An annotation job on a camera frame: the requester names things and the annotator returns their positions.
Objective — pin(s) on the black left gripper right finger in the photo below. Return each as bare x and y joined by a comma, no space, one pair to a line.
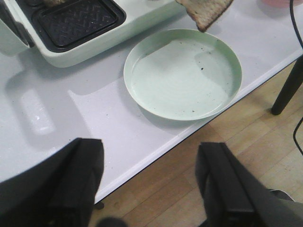
233,197

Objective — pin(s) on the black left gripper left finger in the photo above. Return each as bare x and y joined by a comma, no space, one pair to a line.
58,192

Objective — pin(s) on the mint green sandwich maker lid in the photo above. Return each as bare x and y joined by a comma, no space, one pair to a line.
14,38

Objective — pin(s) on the bread slice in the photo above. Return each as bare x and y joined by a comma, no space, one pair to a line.
205,12

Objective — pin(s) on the pink bowl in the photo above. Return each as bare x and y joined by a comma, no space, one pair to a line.
282,3

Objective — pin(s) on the mint green breakfast maker base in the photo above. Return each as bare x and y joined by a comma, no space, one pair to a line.
77,30

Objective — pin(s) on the mint green round plate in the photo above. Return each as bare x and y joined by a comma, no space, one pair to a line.
182,74

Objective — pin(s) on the black table leg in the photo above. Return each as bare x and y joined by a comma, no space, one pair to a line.
290,87

